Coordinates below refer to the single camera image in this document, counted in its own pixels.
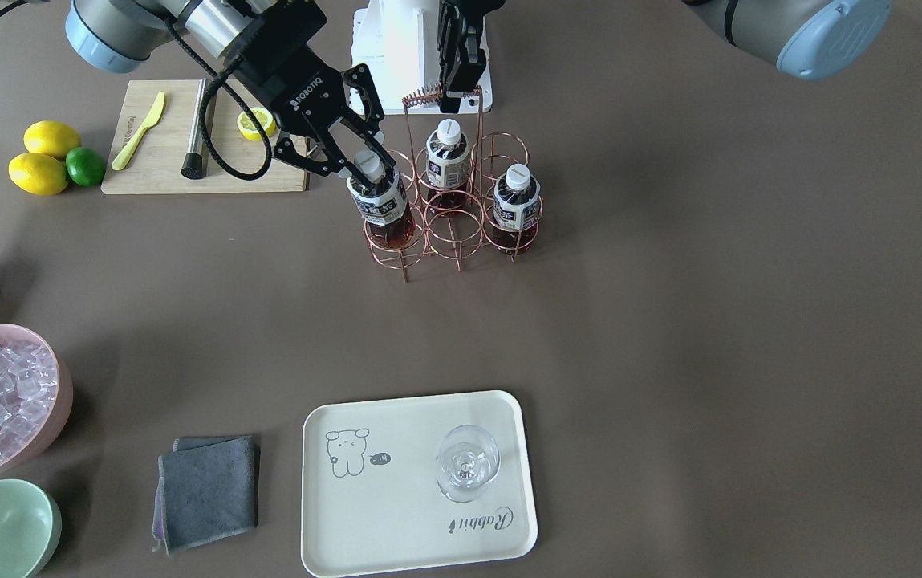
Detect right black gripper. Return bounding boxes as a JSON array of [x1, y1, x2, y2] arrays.
[[225, 1, 396, 189]]

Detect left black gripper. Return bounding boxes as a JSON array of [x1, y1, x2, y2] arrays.
[[438, 1, 505, 114]]

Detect tea bottle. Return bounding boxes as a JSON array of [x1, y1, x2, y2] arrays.
[[491, 162, 542, 255], [347, 150, 416, 251]]

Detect copper wire bottle basket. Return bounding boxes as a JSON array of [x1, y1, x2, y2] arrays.
[[362, 87, 544, 281]]

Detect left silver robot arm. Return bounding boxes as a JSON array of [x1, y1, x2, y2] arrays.
[[437, 1, 893, 113]]

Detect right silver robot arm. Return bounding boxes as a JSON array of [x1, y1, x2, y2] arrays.
[[65, 1, 396, 188]]

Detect tea bottle upper rack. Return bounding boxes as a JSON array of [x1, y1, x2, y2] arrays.
[[425, 118, 470, 213]]

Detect half lemon slice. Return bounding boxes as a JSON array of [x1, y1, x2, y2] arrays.
[[236, 107, 277, 141]]

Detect steel muddler black tip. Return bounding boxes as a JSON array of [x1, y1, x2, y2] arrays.
[[181, 78, 216, 180]]

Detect bamboo cutting board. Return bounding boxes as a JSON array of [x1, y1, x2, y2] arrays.
[[101, 79, 311, 194]]

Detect yellow plastic knife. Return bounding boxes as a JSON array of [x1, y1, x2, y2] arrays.
[[111, 92, 166, 171]]

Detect green lime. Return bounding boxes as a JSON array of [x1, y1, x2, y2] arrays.
[[64, 146, 108, 187]]

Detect whole yellow lemon upper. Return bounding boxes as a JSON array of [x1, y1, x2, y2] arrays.
[[22, 120, 82, 161]]

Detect whole yellow lemon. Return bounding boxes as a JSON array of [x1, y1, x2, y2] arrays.
[[22, 120, 82, 161], [8, 153, 69, 195]]

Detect whole yellow lemon lower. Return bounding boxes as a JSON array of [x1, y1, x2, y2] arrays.
[[8, 153, 69, 195]]

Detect clear wine glass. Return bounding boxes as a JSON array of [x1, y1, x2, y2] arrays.
[[436, 424, 501, 503]]

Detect cream rabbit tray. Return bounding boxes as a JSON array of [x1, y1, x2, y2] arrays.
[[300, 390, 538, 577]]

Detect grey folded cloth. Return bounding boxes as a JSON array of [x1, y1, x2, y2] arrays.
[[152, 435, 260, 556]]

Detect pink bowl of ice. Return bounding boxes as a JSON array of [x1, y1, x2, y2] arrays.
[[0, 324, 73, 473]]

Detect mint green bowl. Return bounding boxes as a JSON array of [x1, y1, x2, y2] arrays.
[[0, 479, 62, 577]]

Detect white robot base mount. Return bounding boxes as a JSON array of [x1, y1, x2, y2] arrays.
[[348, 0, 493, 116]]

